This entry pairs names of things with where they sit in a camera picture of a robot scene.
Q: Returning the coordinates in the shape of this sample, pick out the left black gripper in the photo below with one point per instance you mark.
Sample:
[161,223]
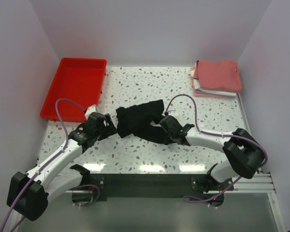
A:
[108,130]

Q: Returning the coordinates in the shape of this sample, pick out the black t shirt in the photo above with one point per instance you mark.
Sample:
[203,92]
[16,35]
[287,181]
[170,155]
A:
[142,121]

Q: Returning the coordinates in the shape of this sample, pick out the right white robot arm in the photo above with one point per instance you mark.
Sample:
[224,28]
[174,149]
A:
[244,154]

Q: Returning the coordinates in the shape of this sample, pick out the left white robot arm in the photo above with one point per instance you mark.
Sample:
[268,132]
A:
[27,192]

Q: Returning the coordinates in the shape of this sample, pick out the lavender folded t shirt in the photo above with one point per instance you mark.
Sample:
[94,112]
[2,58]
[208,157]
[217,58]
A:
[220,93]

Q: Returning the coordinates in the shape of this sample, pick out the red plastic tray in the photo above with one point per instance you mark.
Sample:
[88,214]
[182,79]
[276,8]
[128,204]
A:
[77,79]

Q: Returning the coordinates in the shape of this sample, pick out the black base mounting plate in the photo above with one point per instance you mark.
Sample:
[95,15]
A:
[190,187]

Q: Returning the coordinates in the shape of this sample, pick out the pink folded t shirt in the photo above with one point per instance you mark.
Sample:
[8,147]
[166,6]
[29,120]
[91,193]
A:
[218,76]

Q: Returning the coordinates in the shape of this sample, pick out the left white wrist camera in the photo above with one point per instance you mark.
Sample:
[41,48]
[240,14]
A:
[90,110]

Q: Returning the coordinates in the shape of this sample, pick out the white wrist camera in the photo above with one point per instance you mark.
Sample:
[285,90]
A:
[90,110]
[173,113]

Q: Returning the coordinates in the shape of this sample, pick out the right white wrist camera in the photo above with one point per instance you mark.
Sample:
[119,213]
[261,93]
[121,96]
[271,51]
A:
[173,113]

